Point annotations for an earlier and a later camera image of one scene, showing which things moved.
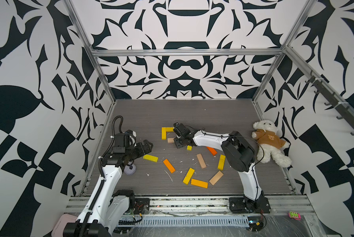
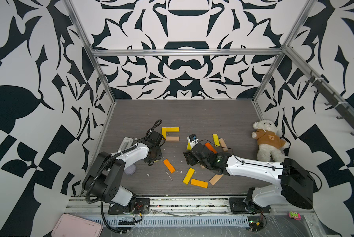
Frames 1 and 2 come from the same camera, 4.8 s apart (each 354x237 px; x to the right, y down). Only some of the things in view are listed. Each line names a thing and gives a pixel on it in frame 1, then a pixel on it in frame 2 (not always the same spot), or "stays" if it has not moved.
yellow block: x=188 y=176 stays
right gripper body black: x=178 y=141 -> x=191 y=159
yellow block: x=163 y=133 stays
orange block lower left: x=169 y=166 stays
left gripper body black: x=131 y=153 -> x=158 y=154
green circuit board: x=255 y=223 stays
